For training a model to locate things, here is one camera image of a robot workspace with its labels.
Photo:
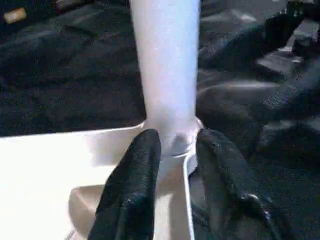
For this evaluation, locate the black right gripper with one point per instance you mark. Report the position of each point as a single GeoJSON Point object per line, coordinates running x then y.
{"type": "Point", "coordinates": [295, 35]}

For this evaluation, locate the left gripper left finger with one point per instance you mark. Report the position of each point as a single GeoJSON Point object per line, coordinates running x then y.
{"type": "Point", "coordinates": [130, 195]}

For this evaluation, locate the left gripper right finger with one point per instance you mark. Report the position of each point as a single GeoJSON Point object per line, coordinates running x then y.
{"type": "Point", "coordinates": [230, 195]}

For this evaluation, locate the white plastic table top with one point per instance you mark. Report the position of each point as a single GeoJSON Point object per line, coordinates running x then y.
{"type": "Point", "coordinates": [50, 170]}

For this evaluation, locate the white plastic table leg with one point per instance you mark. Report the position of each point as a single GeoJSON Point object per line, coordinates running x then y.
{"type": "Point", "coordinates": [167, 65]}

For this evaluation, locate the small yellow label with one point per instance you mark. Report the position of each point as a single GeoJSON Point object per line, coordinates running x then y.
{"type": "Point", "coordinates": [15, 15]}

